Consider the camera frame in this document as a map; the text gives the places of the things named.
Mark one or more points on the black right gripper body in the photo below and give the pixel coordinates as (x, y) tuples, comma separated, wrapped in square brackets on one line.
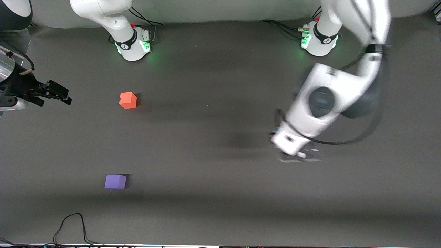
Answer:
[(21, 85)]

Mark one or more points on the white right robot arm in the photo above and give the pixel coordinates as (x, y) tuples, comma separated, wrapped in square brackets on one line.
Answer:
[(103, 13)]

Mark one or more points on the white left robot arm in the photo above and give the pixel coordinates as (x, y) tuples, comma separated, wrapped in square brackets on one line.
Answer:
[(330, 100)]

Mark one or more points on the orange foam block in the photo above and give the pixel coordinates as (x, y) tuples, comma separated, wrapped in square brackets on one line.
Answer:
[(128, 100)]

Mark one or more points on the purple foam block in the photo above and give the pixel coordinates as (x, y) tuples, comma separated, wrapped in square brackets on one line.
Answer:
[(115, 182)]

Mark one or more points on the dark grey table mat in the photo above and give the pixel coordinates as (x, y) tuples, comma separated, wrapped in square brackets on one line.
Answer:
[(206, 155)]

